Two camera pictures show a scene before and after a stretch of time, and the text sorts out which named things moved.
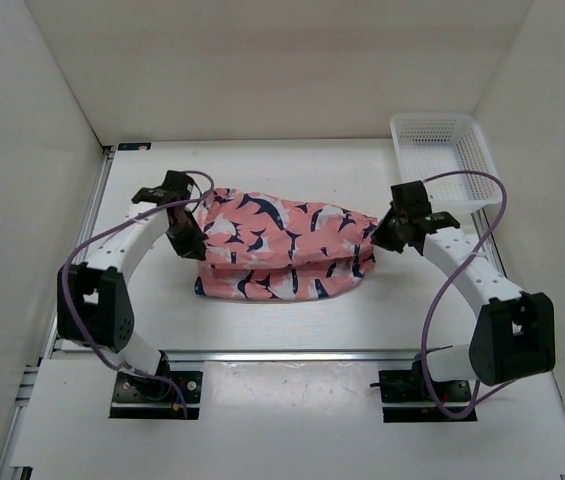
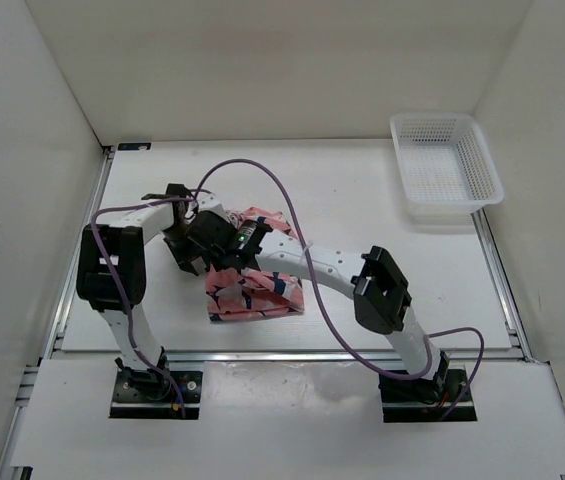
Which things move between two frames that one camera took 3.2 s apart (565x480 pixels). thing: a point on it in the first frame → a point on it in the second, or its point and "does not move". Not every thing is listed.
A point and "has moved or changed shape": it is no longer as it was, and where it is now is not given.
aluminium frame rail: [313, 357] does not move
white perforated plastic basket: [428, 144] does not move
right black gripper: [380, 236] → [214, 259]
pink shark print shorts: [260, 247] has moved or changed shape
